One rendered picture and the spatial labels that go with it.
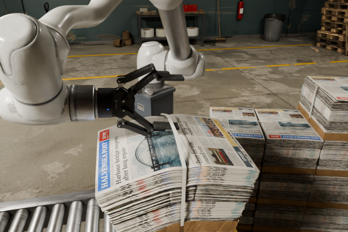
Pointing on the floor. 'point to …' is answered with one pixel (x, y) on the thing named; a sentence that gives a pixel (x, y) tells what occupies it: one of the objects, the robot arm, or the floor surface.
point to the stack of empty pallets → (342, 9)
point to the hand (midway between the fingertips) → (176, 101)
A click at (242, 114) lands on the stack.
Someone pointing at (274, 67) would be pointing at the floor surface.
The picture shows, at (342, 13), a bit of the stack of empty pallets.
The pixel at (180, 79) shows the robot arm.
